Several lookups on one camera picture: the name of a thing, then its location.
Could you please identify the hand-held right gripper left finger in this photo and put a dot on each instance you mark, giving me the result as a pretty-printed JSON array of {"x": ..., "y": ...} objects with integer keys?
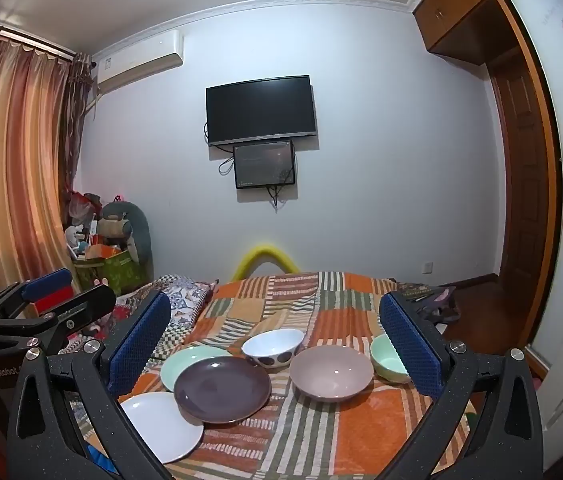
[{"x": 136, "y": 345}]

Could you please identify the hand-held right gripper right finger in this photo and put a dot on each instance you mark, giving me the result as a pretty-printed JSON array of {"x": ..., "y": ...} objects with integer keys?
[{"x": 411, "y": 345}]

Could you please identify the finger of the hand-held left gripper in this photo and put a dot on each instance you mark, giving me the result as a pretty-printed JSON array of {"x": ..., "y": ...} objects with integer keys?
[
  {"x": 49, "y": 281},
  {"x": 86, "y": 306}
]

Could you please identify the mint green bowl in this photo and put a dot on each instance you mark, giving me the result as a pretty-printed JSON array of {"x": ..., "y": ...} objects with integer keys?
[{"x": 386, "y": 360}]

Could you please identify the mint green plate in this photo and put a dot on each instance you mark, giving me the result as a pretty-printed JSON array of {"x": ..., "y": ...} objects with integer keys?
[{"x": 181, "y": 362}]

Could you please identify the white plate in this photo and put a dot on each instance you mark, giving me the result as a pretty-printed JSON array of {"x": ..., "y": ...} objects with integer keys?
[{"x": 161, "y": 425}]

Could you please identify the pinkish grey bowl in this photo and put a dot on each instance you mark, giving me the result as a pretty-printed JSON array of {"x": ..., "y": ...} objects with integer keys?
[{"x": 331, "y": 372}]

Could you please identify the dark purple plate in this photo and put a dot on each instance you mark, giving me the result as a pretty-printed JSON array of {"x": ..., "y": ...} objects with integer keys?
[{"x": 221, "y": 390}]

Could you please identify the white dotted bowl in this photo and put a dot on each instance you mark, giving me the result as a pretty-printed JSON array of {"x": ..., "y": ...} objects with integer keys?
[{"x": 271, "y": 342}]

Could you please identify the red box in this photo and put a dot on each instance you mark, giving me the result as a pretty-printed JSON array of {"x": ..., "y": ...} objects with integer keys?
[{"x": 54, "y": 304}]

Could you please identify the green storage box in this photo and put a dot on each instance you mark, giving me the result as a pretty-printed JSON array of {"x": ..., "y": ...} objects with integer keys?
[{"x": 121, "y": 272}]

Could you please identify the dark bag on floor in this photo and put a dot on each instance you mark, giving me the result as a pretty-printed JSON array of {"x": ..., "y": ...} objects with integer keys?
[{"x": 441, "y": 305}]

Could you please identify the blue white patterned quilt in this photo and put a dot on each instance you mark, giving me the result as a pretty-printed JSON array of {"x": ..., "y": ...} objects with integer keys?
[{"x": 186, "y": 300}]

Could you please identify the red plastic bag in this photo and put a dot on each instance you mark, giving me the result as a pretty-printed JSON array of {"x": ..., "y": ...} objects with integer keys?
[{"x": 81, "y": 206}]

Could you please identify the orange striped patchwork blanket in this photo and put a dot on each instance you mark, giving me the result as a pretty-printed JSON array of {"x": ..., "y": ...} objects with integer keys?
[{"x": 351, "y": 435}]

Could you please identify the orange striped curtain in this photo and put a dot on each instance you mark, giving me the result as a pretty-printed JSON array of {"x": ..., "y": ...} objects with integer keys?
[{"x": 16, "y": 160}]

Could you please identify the yellow foam tube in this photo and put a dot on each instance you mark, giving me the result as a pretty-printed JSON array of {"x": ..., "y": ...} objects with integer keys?
[{"x": 264, "y": 250}]

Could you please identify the brown wooden door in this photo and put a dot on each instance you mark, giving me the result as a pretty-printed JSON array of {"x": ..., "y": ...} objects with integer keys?
[{"x": 521, "y": 160}]

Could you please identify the white air conditioner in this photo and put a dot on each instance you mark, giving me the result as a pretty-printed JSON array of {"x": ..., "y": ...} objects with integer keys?
[{"x": 136, "y": 60}]

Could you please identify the wooden overhead cabinet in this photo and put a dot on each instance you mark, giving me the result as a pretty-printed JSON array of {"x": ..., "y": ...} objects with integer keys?
[{"x": 451, "y": 10}]

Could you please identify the white wall socket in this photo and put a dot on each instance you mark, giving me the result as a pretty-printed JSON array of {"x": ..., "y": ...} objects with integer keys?
[{"x": 427, "y": 267}]

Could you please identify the small black wall monitor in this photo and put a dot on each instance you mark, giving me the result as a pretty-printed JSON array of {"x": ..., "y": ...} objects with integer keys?
[{"x": 264, "y": 162}]

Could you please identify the black wall television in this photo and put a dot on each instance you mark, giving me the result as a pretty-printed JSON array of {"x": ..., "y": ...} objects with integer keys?
[{"x": 261, "y": 110}]

